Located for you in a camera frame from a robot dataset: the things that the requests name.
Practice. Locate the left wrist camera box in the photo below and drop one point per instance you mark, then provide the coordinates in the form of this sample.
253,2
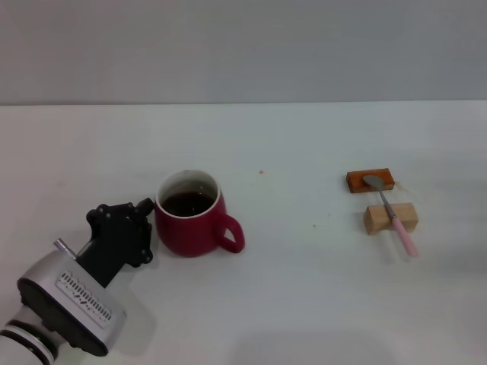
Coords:
76,304

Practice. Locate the dark coffee liquid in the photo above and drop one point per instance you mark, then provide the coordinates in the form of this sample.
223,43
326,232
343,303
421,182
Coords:
186,203

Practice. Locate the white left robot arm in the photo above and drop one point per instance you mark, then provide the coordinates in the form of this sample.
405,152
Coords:
19,338

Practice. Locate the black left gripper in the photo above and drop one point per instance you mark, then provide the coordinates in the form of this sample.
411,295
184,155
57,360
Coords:
108,258

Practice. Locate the light wooden bridge block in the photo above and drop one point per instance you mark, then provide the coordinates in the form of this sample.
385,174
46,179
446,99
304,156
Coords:
374,220

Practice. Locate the red ceramic cup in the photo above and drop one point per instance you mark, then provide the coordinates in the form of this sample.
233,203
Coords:
186,235

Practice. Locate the orange brown wooden block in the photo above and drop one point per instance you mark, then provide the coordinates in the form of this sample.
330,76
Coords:
355,182

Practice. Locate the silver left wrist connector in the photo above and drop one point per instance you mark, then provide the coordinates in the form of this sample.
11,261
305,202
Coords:
64,248

